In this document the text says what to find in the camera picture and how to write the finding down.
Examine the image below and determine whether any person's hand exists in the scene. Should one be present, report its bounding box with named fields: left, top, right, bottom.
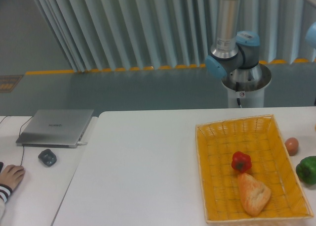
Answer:
left=0, top=165, right=26, bottom=191

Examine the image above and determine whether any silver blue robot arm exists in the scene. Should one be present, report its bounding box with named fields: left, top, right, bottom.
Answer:
left=205, top=0, right=316, bottom=92

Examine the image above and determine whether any striped sleeve forearm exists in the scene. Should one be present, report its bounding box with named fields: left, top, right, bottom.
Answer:
left=0, top=183, right=13, bottom=219

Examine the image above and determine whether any red bell pepper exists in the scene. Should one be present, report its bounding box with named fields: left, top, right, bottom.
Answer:
left=231, top=151, right=252, bottom=173

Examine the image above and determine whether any yellow woven basket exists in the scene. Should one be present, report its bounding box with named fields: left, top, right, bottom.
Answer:
left=196, top=115, right=314, bottom=226

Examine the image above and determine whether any green bell pepper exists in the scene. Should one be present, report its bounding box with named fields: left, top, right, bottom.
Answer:
left=296, top=156, right=316, bottom=185

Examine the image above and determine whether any dark grey small device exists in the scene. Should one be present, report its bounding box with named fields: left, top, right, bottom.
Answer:
left=38, top=149, right=57, bottom=167

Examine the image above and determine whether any silver laptop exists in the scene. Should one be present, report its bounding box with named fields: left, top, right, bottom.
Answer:
left=16, top=109, right=93, bottom=148

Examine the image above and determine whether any white folding curtain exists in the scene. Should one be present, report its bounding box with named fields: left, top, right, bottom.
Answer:
left=35, top=0, right=316, bottom=72

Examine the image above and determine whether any triangular bread piece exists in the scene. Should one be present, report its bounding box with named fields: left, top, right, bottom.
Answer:
left=237, top=173, right=271, bottom=217

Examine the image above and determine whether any brown egg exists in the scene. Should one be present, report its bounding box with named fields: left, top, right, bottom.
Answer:
left=285, top=137, right=299, bottom=156

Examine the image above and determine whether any black mouse cable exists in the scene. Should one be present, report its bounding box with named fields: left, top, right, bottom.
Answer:
left=0, top=115, right=34, bottom=166

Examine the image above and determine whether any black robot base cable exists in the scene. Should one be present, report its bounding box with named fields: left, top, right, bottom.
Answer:
left=235, top=81, right=243, bottom=109

